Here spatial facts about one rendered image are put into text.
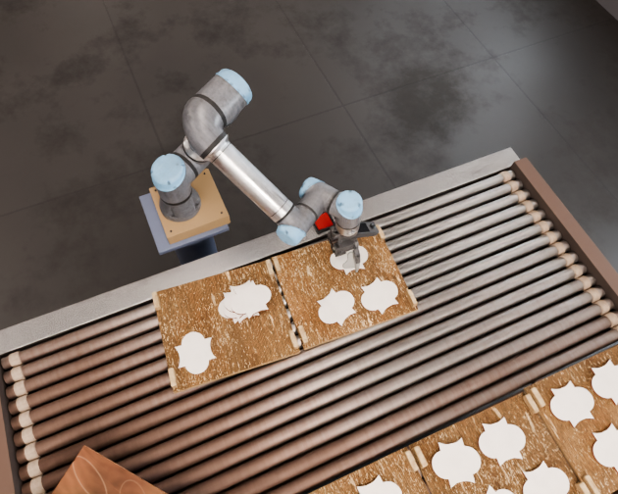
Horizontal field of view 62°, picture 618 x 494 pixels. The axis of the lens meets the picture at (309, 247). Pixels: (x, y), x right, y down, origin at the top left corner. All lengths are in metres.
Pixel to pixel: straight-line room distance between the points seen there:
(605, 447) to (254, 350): 1.10
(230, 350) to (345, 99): 2.28
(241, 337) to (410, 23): 3.07
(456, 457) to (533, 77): 2.98
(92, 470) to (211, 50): 3.00
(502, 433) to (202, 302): 1.02
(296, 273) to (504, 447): 0.84
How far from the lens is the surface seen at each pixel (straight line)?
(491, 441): 1.71
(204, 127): 1.40
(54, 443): 1.77
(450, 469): 1.66
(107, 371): 1.77
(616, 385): 1.93
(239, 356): 1.67
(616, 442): 1.87
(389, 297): 1.76
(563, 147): 3.72
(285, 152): 3.25
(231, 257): 1.83
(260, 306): 1.69
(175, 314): 1.75
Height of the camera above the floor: 2.54
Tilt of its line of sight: 62 degrees down
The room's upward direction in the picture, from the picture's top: 4 degrees clockwise
